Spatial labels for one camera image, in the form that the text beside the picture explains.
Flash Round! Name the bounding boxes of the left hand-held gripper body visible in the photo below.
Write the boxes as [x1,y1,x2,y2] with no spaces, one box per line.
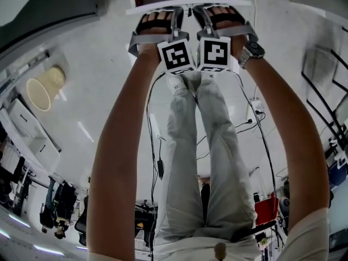
[127,23,197,76]

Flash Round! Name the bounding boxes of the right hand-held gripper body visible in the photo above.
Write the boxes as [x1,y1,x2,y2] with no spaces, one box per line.
[197,22,258,73]

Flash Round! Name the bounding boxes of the person's right forearm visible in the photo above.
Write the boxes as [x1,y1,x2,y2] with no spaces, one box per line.
[231,34,331,236]

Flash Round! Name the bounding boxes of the person's left forearm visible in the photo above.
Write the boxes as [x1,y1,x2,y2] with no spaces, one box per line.
[86,45,169,258]

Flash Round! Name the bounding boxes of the person's left hand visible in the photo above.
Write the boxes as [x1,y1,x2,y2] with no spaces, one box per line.
[139,9,173,35]

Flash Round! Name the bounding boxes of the person's right hand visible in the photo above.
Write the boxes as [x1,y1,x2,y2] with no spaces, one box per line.
[210,6,244,30]

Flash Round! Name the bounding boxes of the person's right white shoe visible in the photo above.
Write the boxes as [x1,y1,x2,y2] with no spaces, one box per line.
[201,71,218,82]

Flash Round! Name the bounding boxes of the person's white shoe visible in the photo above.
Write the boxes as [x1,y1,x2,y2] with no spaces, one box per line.
[201,71,218,82]
[166,74,189,96]

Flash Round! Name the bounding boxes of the person's left white shoe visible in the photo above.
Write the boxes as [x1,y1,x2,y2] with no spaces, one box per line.
[166,74,189,96]

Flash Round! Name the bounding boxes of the silver wristwatch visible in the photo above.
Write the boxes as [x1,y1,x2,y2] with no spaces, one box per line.
[238,41,265,69]

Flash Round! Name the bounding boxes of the white power strip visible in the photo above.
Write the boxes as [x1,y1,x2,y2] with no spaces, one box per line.
[249,98,266,114]

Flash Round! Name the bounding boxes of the person's gray trousers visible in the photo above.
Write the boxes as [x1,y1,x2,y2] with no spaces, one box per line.
[154,72,258,246]

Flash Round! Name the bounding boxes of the beige waste bin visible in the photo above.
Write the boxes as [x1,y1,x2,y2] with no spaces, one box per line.
[26,66,66,112]

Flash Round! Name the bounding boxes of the white metal shelf rack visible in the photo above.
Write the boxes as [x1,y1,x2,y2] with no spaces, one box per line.
[0,50,52,97]

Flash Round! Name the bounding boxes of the red crate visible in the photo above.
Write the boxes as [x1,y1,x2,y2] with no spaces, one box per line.
[254,191,279,227]

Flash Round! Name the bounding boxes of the white cabinet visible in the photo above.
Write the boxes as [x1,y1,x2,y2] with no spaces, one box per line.
[0,96,62,171]

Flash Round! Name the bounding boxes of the black office chair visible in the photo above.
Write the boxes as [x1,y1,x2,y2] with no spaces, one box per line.
[74,197,89,244]

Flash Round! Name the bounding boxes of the person's white shirt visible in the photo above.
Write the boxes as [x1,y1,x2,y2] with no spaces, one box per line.
[86,208,331,261]

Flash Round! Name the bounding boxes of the black cable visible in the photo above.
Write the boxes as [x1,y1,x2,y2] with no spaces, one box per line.
[231,71,278,201]
[145,72,167,258]

